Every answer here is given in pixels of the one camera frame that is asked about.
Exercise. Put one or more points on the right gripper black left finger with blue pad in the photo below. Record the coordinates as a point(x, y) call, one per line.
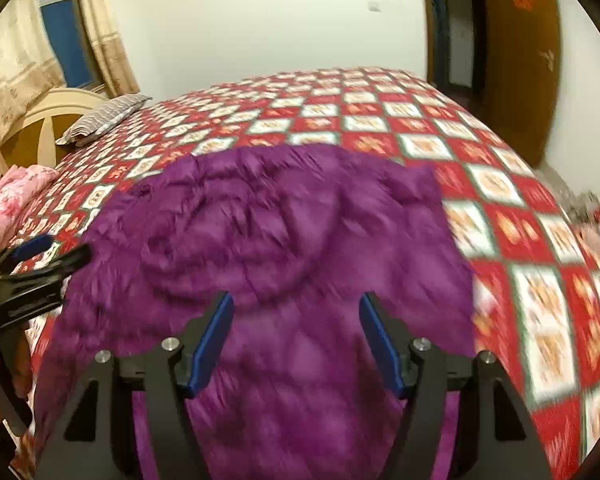
point(94, 438)

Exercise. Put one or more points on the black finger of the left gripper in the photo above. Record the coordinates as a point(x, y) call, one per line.
point(59, 268)

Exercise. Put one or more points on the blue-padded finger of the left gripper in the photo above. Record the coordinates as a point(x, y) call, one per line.
point(11, 257)

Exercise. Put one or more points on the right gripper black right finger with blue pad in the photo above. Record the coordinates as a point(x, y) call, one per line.
point(495, 437)

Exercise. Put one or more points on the purple puffer jacket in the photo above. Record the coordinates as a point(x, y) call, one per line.
point(296, 234)

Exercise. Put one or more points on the clothes pile on floor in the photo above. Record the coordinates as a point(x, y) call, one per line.
point(582, 210)

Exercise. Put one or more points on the person's left hand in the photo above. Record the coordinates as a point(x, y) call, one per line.
point(15, 379)

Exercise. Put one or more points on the pink floral folded quilt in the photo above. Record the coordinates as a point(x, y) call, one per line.
point(19, 186)

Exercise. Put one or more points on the cream wooden headboard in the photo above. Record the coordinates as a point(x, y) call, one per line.
point(32, 138)

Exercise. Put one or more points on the red patchwork bear bedspread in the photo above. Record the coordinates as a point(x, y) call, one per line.
point(536, 289)

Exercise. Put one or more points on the striped grey pillow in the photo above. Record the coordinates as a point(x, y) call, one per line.
point(100, 120)

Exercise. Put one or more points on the beige curtain left panel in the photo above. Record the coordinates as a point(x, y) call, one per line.
point(28, 65)

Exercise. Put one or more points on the beige curtain panel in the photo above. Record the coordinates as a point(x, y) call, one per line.
point(104, 37)
point(28, 65)

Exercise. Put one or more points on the beige curtain right panel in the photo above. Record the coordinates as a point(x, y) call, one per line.
point(104, 37)

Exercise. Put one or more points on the window with blue pane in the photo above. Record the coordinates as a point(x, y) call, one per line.
point(64, 25)

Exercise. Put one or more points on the brown wooden door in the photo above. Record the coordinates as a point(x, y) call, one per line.
point(520, 94)

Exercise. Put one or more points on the white wall switch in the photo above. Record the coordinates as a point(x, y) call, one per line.
point(375, 6)

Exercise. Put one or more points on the metal door handle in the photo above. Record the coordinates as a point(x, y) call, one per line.
point(549, 58)

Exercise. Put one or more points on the brown door frame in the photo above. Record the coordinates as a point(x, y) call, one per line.
point(456, 43)

